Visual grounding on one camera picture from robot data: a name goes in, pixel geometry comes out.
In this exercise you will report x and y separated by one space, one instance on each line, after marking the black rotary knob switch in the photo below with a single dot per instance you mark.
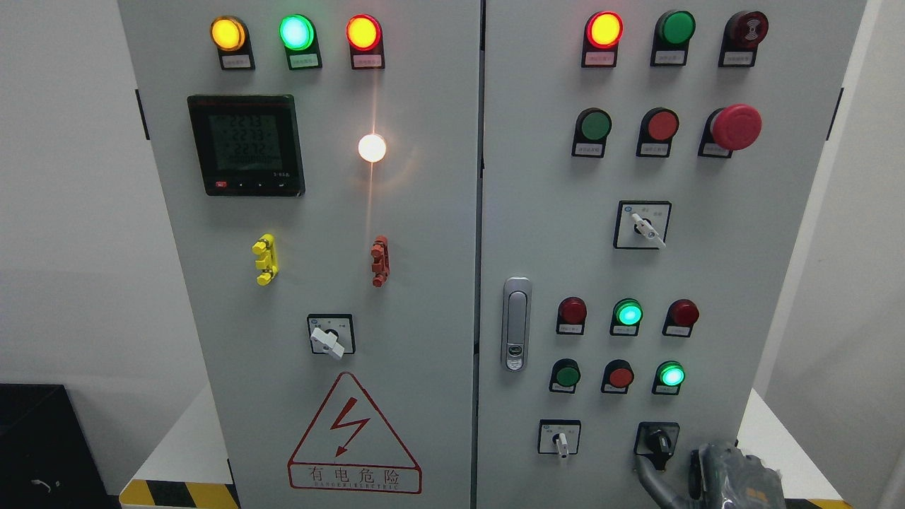
657 441

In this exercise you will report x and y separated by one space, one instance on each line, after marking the red terminal connector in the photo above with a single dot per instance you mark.
380 266

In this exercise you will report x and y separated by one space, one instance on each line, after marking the dark red lamp left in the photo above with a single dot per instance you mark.
571 316

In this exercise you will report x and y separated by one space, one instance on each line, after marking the white lit indicator lamp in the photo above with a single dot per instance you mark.
372 148

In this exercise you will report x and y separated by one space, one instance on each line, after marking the grey cabinet left door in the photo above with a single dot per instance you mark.
414 335

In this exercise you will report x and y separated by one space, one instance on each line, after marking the grey cabinet door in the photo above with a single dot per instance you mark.
550 217
414 335

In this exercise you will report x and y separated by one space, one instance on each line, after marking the green push button lower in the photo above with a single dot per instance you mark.
565 376

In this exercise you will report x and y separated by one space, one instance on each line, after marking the green push button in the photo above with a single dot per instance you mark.
592 128
565 376

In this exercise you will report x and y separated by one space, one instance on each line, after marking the green lit lamp middle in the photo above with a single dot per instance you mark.
626 318

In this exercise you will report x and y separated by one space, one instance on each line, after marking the yellow terminal connector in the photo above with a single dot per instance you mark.
267 262

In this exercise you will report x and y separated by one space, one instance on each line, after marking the green push button upper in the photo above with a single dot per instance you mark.
592 128

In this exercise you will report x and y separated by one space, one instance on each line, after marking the red push button lower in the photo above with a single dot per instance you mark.
617 377

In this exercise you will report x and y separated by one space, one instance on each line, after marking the red push button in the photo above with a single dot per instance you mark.
656 132
617 377

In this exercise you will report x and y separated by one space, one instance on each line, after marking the grey cabinet right door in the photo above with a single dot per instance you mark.
550 217

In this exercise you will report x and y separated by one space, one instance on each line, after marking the red electric hazard warning sticker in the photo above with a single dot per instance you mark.
350 446

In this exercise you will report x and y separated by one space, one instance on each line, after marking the black digital power meter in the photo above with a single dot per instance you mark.
247 145

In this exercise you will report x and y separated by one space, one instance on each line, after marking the red lamp right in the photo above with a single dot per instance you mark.
680 319

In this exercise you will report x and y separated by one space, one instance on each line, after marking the red-rimmed lit indicator lamp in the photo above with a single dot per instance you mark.
365 37

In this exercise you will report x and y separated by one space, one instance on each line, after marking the red push button upper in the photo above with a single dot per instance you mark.
656 132

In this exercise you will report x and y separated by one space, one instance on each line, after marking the green lamp lower right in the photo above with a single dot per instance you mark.
668 378

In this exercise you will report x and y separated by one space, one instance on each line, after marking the red lit lamp right door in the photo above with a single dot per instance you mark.
602 35

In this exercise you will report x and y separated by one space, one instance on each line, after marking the green lit indicator lamp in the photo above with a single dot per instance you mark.
301 44

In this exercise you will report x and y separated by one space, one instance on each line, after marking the red emergency stop button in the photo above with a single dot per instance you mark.
730 129

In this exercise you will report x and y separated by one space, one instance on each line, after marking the yellow indicator lamp top left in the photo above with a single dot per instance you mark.
232 40

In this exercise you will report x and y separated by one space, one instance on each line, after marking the green unlit indicator lamp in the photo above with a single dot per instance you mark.
672 34

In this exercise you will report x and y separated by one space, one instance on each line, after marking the white platform with hazard stripes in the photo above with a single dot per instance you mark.
189 468

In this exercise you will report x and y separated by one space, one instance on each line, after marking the dark red buzzer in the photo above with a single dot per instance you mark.
743 33

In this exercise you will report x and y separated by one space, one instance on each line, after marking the black box lower left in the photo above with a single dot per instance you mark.
45 459

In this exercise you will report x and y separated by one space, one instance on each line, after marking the silver door handle lock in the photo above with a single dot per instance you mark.
515 328

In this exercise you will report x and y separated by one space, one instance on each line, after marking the white lever selector switch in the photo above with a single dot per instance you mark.
331 335

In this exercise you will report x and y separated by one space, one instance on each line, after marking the white lever changeover switch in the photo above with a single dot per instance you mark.
642 225

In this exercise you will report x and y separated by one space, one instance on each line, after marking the small white lever switch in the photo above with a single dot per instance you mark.
559 438

